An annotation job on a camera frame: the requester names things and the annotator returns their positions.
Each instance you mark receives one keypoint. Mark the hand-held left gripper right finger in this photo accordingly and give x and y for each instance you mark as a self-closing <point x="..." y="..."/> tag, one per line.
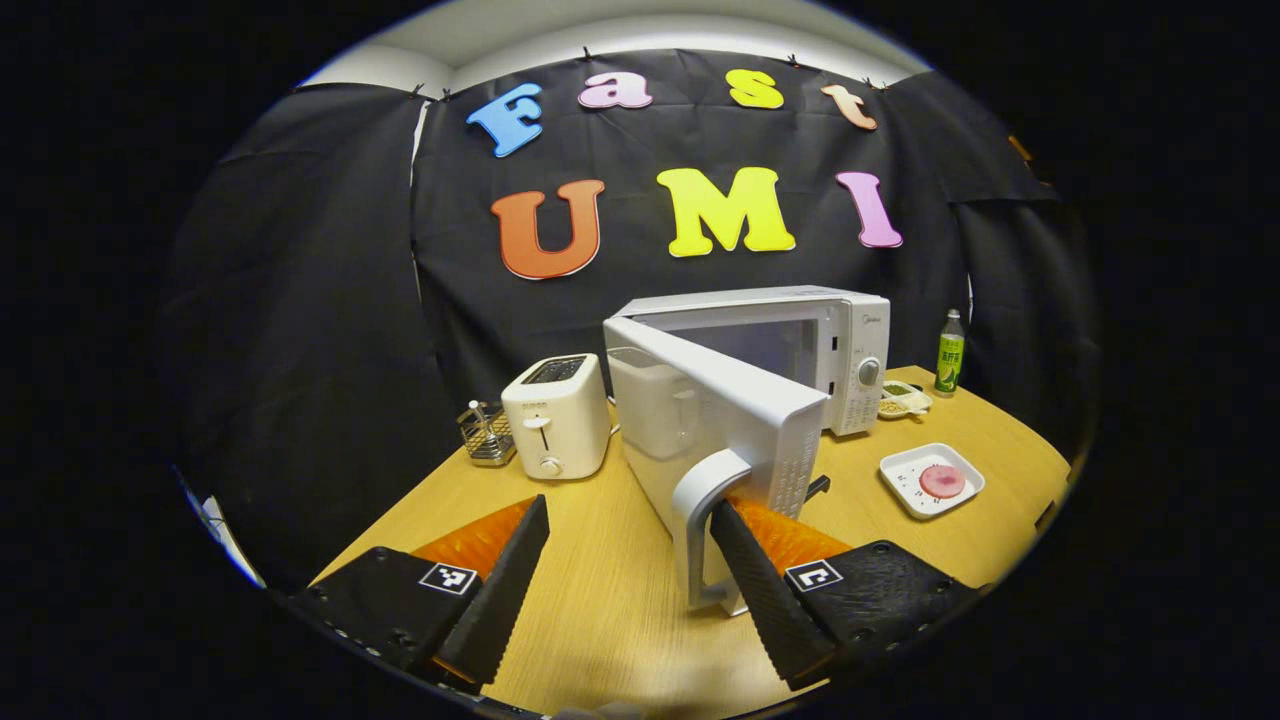
<point x="770" y="600"/>

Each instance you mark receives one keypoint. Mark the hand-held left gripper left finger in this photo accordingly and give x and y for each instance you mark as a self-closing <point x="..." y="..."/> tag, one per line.
<point x="505" y="590"/>

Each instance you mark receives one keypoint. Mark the white microwave oven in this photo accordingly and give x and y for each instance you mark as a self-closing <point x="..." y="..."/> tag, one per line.
<point x="740" y="440"/>

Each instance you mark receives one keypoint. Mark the white rectangular plate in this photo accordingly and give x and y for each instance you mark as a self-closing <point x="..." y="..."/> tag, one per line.
<point x="905" y="475"/>

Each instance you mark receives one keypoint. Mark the pink ham slice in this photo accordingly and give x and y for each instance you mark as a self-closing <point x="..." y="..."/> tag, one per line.
<point x="942" y="482"/>

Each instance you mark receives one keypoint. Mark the white toaster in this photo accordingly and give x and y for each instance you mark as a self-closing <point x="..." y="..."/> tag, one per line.
<point x="555" y="420"/>

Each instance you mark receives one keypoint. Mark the white divided dish with beans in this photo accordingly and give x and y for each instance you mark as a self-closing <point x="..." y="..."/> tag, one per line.
<point x="905" y="400"/>

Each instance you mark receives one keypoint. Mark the green label drink bottle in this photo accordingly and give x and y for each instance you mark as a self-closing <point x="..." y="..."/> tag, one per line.
<point x="950" y="360"/>

